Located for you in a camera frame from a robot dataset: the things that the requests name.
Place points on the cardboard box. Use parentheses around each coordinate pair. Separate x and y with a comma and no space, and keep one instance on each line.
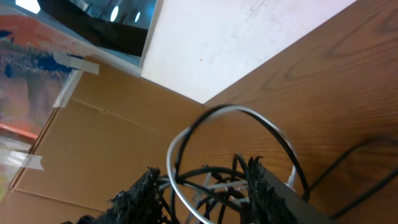
(112,129)

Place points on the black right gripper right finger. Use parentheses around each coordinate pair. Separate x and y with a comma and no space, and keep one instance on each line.
(273,202)

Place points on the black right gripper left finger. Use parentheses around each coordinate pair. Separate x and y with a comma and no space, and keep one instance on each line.
(139,204)

